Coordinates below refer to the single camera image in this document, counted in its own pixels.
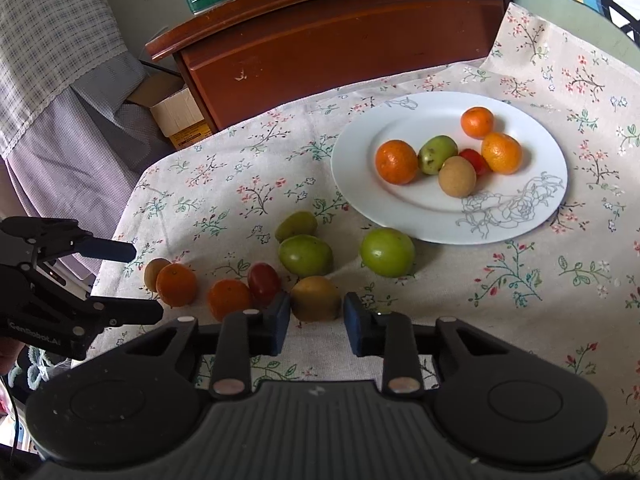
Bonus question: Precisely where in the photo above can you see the mandarin orange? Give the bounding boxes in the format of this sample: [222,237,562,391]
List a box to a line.
[375,139,419,185]
[207,279,253,322]
[460,106,495,139]
[481,132,523,175]
[155,263,198,309]

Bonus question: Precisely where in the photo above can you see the floral tablecloth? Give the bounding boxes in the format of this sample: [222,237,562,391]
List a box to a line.
[90,2,640,476]

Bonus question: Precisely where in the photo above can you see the dark floral cloth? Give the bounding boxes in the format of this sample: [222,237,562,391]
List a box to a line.
[7,346,73,392]

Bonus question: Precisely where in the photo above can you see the brown wooden cabinet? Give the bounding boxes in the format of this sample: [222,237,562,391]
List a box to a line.
[145,0,525,133]

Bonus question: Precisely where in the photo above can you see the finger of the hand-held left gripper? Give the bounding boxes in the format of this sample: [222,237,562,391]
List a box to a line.
[32,272,165,342]
[0,216,137,273]

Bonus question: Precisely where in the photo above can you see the brown kiwi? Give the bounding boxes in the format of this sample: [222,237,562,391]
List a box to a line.
[438,155,477,198]
[143,258,172,293]
[290,276,343,322]

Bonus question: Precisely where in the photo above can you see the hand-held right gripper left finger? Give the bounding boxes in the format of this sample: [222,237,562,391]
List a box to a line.
[107,292,293,398]

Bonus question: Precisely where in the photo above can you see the beige checkered cloth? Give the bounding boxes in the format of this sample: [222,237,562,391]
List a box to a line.
[0,0,128,158]

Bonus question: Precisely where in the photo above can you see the grey-green sofa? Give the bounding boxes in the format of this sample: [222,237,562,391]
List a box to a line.
[507,0,640,73]

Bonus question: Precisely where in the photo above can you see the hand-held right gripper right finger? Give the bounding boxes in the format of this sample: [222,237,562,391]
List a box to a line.
[342,291,531,396]

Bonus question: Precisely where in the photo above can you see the open cardboard box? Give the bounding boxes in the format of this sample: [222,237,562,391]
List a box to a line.
[122,75,213,150]

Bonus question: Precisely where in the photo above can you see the lilac gingham cloth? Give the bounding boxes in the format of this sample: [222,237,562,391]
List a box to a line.
[0,52,173,281]

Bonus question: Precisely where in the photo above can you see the green jujube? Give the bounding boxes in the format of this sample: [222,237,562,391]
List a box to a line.
[274,211,319,242]
[418,135,459,176]
[360,227,416,278]
[278,235,334,277]

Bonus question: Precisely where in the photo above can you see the red cherry tomato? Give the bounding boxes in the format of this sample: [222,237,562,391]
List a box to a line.
[247,262,282,307]
[459,148,492,177]

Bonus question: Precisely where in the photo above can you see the white plate with rose outline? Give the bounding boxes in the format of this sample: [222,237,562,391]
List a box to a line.
[330,91,569,246]

